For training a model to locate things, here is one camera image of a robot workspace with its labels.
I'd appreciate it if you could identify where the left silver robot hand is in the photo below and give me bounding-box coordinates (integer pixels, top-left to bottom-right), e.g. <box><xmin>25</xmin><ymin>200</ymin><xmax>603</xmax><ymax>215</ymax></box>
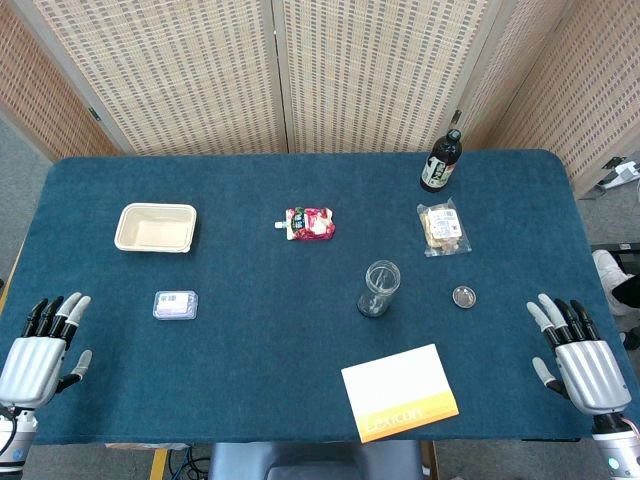
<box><xmin>0</xmin><ymin>292</ymin><xmax>94</xmax><ymax>409</ymax></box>

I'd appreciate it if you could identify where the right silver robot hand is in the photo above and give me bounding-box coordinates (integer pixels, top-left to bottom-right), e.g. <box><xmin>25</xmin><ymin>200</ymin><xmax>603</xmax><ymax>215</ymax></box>
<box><xmin>526</xmin><ymin>293</ymin><xmax>633</xmax><ymax>416</ymax></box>

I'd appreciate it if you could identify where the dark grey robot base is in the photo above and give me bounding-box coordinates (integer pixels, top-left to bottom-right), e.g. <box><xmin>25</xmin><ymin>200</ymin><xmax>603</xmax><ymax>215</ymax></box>
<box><xmin>207</xmin><ymin>439</ymin><xmax>424</xmax><ymax>480</ymax></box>

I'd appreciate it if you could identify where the clear glass jar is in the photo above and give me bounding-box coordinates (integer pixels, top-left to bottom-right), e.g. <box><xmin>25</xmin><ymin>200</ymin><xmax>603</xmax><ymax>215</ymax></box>
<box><xmin>356</xmin><ymin>259</ymin><xmax>403</xmax><ymax>319</ymax></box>

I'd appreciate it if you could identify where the seated person's leg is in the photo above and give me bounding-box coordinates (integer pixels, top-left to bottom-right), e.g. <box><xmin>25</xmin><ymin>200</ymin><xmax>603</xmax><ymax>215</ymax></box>
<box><xmin>592</xmin><ymin>248</ymin><xmax>640</xmax><ymax>351</ymax></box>

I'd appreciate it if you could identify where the black floor pedal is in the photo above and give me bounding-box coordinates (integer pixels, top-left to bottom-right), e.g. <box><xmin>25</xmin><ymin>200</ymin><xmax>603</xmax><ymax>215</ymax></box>
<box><xmin>589</xmin><ymin>242</ymin><xmax>640</xmax><ymax>279</ymax></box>

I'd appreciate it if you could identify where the small purple plastic box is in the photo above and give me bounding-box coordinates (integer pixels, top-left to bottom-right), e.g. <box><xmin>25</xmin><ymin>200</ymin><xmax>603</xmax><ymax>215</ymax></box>
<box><xmin>151</xmin><ymin>290</ymin><xmax>200</xmax><ymax>322</ymax></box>

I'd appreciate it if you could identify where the beige rectangular food tray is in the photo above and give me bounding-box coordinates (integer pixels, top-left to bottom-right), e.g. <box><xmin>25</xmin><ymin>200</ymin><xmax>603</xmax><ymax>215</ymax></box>
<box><xmin>113</xmin><ymin>202</ymin><xmax>198</xmax><ymax>254</ymax></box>

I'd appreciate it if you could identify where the white orange Lexicon booklet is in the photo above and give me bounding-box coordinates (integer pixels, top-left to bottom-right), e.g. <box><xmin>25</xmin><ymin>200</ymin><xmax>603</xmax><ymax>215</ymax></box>
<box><xmin>340</xmin><ymin>343</ymin><xmax>460</xmax><ymax>444</ymax></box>

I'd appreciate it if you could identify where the white power strip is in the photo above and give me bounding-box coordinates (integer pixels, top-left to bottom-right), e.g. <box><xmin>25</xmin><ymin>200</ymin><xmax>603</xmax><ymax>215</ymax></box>
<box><xmin>597</xmin><ymin>157</ymin><xmax>640</xmax><ymax>190</ymax></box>

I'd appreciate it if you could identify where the clear snack bag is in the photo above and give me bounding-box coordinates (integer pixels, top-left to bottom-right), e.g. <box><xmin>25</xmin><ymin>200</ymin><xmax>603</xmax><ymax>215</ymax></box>
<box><xmin>416</xmin><ymin>197</ymin><xmax>473</xmax><ymax>259</ymax></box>

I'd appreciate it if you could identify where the blue tablecloth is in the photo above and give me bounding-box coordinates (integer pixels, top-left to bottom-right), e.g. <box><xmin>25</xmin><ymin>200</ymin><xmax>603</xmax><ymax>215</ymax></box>
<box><xmin>0</xmin><ymin>148</ymin><xmax>636</xmax><ymax>446</ymax></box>

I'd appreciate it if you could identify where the dark glass bottle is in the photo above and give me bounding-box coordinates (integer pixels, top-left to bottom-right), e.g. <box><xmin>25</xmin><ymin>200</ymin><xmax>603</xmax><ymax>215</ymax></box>
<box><xmin>419</xmin><ymin>128</ymin><xmax>464</xmax><ymax>194</ymax></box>

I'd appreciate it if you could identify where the woven folding screen panel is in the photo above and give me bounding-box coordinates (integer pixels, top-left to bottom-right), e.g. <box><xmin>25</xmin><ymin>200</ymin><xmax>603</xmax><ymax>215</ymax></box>
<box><xmin>272</xmin><ymin>0</ymin><xmax>506</xmax><ymax>154</ymax></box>
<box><xmin>457</xmin><ymin>0</ymin><xmax>640</xmax><ymax>199</ymax></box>
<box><xmin>9</xmin><ymin>0</ymin><xmax>290</xmax><ymax>156</ymax></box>
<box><xmin>0</xmin><ymin>0</ymin><xmax>124</xmax><ymax>162</ymax></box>

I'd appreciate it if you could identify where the red drink pouch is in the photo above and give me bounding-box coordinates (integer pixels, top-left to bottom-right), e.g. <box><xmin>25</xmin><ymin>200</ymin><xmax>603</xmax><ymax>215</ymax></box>
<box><xmin>273</xmin><ymin>206</ymin><xmax>337</xmax><ymax>242</ymax></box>

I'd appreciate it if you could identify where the blue cable bundle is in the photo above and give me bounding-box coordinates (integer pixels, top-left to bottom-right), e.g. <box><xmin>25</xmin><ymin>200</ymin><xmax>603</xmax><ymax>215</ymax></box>
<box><xmin>167</xmin><ymin>444</ymin><xmax>211</xmax><ymax>480</ymax></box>

